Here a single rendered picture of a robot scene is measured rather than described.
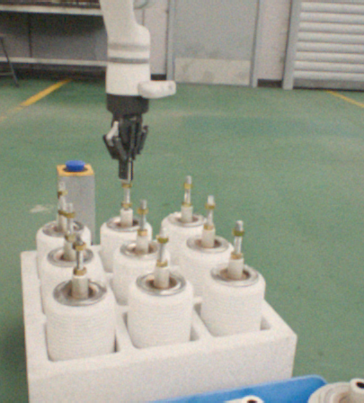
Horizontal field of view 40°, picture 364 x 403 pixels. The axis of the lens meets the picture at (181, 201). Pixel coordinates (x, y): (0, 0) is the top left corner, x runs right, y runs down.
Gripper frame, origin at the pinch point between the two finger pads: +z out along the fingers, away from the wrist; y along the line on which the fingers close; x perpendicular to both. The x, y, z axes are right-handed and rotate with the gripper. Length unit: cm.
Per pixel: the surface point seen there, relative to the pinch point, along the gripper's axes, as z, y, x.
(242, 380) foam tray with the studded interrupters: 23.9, 16.0, 29.4
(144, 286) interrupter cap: 10.2, 19.9, 14.5
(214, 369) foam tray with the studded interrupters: 20.9, 19.1, 25.9
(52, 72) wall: 34, -384, -311
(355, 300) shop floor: 35, -40, 42
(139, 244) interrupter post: 8.9, 9.8, 8.3
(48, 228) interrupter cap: 10.4, 9.1, -10.7
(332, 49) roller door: -7, -508, -37
